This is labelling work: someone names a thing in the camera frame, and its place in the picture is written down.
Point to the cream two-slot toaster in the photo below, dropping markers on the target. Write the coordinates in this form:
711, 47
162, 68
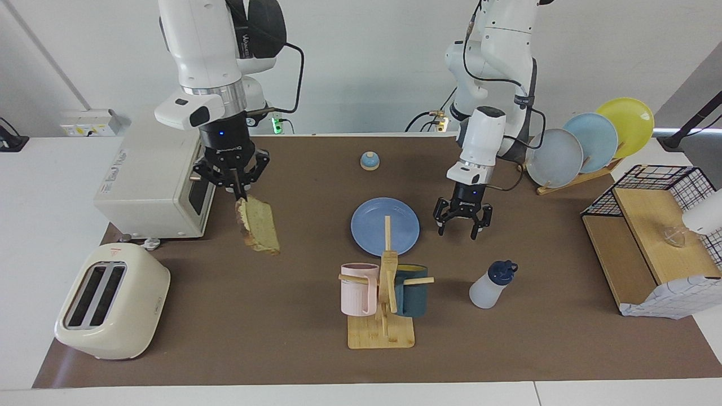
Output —
113, 316

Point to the white checked cloth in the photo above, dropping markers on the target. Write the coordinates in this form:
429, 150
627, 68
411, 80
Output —
671, 296

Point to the black desk clamp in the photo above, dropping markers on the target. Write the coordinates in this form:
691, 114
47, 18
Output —
10, 142

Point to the clear glass cup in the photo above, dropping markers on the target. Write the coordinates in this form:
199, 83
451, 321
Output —
674, 237

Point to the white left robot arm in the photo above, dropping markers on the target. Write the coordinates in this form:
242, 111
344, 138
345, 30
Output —
496, 56

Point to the small blue dome bell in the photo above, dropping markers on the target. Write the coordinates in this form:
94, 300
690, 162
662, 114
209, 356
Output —
369, 162

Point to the dark teal mug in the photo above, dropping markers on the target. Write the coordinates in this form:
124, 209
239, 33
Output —
412, 299

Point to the white cylinder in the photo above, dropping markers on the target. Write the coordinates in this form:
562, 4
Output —
705, 217

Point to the blue round plate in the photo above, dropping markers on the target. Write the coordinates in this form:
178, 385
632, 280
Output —
372, 228

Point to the yellow plate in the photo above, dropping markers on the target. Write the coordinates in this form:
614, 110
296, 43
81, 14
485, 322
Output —
632, 121

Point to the white toaster oven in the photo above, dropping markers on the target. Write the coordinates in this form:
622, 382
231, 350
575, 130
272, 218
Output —
146, 192

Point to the small white round object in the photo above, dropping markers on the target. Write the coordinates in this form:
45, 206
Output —
151, 243

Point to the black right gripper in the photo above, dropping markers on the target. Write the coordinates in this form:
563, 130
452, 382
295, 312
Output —
225, 144

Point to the wooden plate rack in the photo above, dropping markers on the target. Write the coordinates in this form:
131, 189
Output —
569, 183

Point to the brown table mat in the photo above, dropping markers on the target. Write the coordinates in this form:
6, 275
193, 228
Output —
282, 338

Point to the wooden mug tree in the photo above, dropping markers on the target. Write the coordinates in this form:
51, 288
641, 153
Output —
381, 335

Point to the toasted bread slice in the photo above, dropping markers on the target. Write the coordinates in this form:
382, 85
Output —
260, 225

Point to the pink ribbed mug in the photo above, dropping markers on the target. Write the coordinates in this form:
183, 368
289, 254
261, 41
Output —
355, 293

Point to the light blue plate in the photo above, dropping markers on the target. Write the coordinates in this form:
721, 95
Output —
598, 138

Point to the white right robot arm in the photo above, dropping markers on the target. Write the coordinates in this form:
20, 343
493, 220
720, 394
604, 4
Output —
203, 45

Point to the pale grey plate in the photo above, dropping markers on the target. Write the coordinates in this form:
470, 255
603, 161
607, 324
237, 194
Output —
553, 160

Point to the translucent bottle with blue cap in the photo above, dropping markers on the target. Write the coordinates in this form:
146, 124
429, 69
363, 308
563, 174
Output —
485, 293

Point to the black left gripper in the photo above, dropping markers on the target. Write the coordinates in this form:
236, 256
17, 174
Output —
468, 200

